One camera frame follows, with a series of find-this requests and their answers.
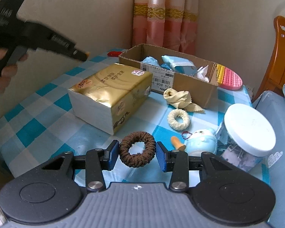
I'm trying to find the pink satin curtain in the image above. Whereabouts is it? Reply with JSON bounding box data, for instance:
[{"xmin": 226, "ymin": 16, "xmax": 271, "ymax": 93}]
[{"xmin": 132, "ymin": 0, "xmax": 199, "ymax": 55}]

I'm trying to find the cream cloth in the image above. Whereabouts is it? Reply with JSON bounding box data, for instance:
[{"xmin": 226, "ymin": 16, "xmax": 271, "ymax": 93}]
[{"xmin": 163, "ymin": 88, "xmax": 205, "ymax": 113}]

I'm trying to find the white scrunchie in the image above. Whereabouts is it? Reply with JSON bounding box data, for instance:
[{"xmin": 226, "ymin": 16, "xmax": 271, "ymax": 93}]
[{"xmin": 167, "ymin": 109, "xmax": 190, "ymax": 131}]

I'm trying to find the light blue plush toy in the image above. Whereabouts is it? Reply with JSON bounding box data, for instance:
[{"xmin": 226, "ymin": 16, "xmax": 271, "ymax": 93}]
[{"xmin": 184, "ymin": 129, "xmax": 217, "ymax": 157}]

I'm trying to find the person's left hand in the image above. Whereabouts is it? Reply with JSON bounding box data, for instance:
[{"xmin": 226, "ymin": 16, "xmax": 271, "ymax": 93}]
[{"xmin": 0, "ymin": 48, "xmax": 18, "ymax": 95}]

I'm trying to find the brown scrunchie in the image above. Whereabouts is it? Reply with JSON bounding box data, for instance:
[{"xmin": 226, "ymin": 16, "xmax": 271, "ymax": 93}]
[{"xmin": 119, "ymin": 131, "xmax": 156, "ymax": 168}]

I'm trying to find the orange earplug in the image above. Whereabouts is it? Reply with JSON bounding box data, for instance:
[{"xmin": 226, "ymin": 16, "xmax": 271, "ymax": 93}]
[{"xmin": 170, "ymin": 136, "xmax": 186, "ymax": 151}]

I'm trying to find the jar with white lid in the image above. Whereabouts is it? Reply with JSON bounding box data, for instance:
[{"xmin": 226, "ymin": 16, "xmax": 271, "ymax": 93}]
[{"xmin": 216, "ymin": 104, "xmax": 276, "ymax": 172}]

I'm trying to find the gold tissue pack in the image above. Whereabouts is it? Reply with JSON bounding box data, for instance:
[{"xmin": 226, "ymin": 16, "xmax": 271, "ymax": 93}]
[{"xmin": 68, "ymin": 63, "xmax": 153, "ymax": 135}]

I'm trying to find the blue checkered tablecloth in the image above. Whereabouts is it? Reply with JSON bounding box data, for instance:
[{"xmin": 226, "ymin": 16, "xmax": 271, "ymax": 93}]
[{"xmin": 0, "ymin": 48, "xmax": 271, "ymax": 188}]

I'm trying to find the cardboard box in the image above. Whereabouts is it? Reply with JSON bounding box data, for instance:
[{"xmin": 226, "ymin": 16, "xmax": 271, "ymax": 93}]
[{"xmin": 119, "ymin": 44, "xmax": 218, "ymax": 109}]

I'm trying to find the white tissue paper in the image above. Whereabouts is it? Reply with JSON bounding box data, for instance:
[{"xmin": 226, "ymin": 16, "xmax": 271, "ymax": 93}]
[{"xmin": 194, "ymin": 65, "xmax": 209, "ymax": 82}]

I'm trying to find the wooden bed headboard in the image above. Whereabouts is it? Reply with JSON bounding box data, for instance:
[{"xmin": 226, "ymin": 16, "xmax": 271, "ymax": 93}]
[{"xmin": 252, "ymin": 15, "xmax": 285, "ymax": 101}]

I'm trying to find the blue-grey bed sheet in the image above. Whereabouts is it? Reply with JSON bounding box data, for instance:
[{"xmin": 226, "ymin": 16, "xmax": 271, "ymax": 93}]
[{"xmin": 253, "ymin": 84, "xmax": 285, "ymax": 227}]

